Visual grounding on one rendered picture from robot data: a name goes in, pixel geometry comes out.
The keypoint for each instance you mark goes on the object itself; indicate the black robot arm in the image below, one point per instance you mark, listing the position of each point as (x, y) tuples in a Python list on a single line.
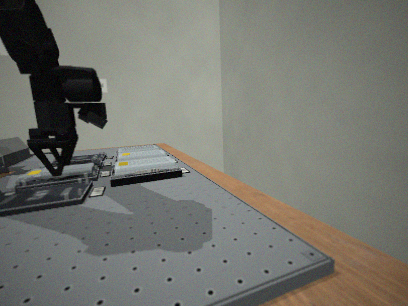
[(20, 20)]

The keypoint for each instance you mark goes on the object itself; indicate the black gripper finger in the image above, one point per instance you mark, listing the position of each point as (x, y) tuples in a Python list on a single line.
[(70, 153), (36, 148)]

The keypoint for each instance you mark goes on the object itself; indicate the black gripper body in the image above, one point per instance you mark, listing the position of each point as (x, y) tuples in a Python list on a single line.
[(44, 126)]

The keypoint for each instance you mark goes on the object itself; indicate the grey operator panel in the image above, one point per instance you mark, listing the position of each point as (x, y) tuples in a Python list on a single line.
[(13, 150)]

